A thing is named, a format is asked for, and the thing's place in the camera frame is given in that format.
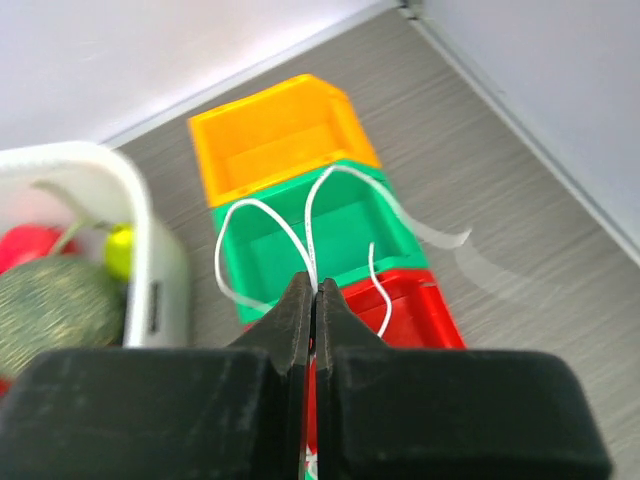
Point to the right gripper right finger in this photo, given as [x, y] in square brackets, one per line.
[390, 413]

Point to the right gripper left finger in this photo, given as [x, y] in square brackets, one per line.
[237, 412]

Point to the red plastic bin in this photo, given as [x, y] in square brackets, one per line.
[420, 317]

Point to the upper green plastic bin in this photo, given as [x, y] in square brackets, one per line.
[348, 217]

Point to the green netted melon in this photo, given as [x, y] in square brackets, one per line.
[57, 302]

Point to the green pear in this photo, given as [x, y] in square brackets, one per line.
[118, 251]

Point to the white plastic fruit tub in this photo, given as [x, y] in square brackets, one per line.
[112, 189]

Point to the red apple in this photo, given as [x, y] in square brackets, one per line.
[27, 242]

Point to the orange plastic bin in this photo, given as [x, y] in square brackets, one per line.
[296, 126]

